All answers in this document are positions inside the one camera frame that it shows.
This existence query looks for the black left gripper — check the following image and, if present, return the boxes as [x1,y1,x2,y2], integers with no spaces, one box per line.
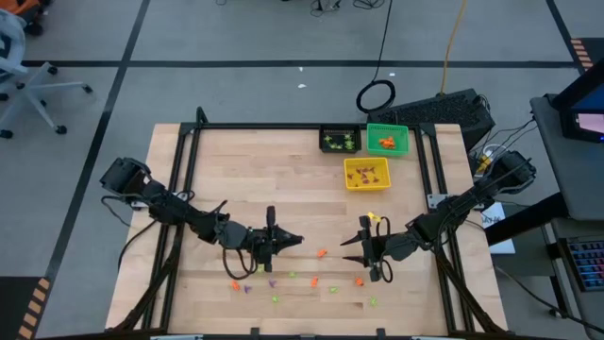
[216,205,305,274]

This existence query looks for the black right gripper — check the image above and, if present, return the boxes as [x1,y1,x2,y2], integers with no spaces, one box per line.
[339,214,421,283]

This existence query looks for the yellow plastic basket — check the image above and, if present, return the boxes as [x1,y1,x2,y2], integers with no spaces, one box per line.
[343,157,392,192]

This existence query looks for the green plastic basket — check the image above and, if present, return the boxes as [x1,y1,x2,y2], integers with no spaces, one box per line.
[365,123,411,158]

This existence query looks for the black plastic basket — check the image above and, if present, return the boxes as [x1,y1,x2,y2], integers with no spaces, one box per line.
[318,123,363,155]

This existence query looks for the white paper sheet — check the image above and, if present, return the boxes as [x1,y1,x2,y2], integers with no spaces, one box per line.
[480,203,516,255]

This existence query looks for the black computer tower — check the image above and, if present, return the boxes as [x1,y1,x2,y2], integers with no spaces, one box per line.
[366,88,496,152]

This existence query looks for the black desk support beam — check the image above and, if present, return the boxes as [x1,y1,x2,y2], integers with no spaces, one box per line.
[484,192,570,247]

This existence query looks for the grey side desk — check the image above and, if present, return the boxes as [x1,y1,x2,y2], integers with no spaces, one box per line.
[529,93,604,223]

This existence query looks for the backlit keyboard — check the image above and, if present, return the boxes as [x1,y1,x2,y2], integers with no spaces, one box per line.
[563,235,604,293]

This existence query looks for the grey keyboard desk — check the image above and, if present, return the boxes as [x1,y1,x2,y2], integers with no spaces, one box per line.
[542,217,604,340]

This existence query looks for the black monitor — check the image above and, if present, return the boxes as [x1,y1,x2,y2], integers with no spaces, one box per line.
[549,59,604,144]

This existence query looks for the black orange-striped floor mat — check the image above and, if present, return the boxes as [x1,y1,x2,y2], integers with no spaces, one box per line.
[0,276,52,340]
[568,36,604,73]

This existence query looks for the white office chair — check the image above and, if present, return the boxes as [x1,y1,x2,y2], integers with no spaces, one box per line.
[0,8,94,140]

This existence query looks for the orange chair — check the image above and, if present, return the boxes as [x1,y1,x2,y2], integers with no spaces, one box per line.
[0,0,52,37]

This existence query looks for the black hanging cable with coil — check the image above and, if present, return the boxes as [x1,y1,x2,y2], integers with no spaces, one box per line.
[355,0,397,114]

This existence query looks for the black cable bundle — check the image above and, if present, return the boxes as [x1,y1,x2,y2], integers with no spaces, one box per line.
[309,0,378,18]

